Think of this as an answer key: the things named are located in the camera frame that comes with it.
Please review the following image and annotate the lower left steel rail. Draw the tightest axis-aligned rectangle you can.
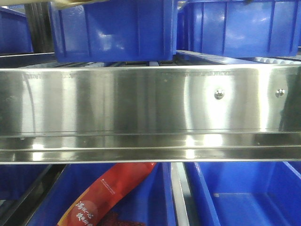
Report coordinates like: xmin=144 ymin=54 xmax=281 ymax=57
xmin=0 ymin=164 xmax=66 ymax=226

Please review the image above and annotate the upper left blue bin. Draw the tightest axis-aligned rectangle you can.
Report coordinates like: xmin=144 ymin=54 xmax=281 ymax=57
xmin=0 ymin=7 xmax=33 ymax=54

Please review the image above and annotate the lower right blue bin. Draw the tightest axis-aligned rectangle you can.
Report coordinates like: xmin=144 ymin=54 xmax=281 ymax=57
xmin=184 ymin=161 xmax=301 ymax=226

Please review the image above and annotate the upper right blue bin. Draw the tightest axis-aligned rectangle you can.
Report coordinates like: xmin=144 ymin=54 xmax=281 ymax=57
xmin=177 ymin=0 xmax=301 ymax=58

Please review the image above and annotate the blue bin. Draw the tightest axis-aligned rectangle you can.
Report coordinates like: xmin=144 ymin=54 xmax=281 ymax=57
xmin=28 ymin=162 xmax=176 ymax=226
xmin=0 ymin=7 xmax=33 ymax=54
xmin=49 ymin=0 xmax=177 ymax=63
xmin=0 ymin=164 xmax=50 ymax=200
xmin=177 ymin=0 xmax=301 ymax=58
xmin=184 ymin=161 xmax=301 ymax=226

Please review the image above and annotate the lower steel divider rail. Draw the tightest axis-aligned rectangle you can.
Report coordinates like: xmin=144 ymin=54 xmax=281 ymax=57
xmin=171 ymin=162 xmax=199 ymax=226

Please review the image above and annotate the right steel rail bolt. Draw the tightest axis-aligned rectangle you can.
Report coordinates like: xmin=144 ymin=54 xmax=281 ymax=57
xmin=275 ymin=89 xmax=286 ymax=98

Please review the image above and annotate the red snack package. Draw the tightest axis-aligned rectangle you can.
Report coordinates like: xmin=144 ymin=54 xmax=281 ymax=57
xmin=57 ymin=162 xmax=156 ymax=226

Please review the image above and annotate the lower middle blue bin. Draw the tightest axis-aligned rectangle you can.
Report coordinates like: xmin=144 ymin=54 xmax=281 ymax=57
xmin=28 ymin=162 xmax=176 ymax=226

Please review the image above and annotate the upper middle blue bin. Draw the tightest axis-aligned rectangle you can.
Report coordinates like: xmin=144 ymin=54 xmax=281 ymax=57
xmin=49 ymin=0 xmax=177 ymax=63

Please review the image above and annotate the left steel rail bolt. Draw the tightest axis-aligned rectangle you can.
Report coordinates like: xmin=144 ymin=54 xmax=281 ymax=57
xmin=214 ymin=89 xmax=224 ymax=100

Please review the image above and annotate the steel rail bolt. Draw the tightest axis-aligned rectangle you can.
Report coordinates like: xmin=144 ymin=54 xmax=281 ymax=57
xmin=275 ymin=89 xmax=286 ymax=98
xmin=214 ymin=89 xmax=224 ymax=100

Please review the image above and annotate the brown cardboard carton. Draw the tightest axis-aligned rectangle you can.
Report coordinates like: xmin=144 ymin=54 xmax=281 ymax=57
xmin=51 ymin=0 xmax=94 ymax=9

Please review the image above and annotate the stainless steel shelf rail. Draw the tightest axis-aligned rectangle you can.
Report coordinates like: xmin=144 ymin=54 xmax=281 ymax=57
xmin=0 ymin=65 xmax=301 ymax=164

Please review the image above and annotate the lower left blue bin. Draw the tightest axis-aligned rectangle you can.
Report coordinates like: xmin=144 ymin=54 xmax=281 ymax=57
xmin=0 ymin=164 xmax=50 ymax=200

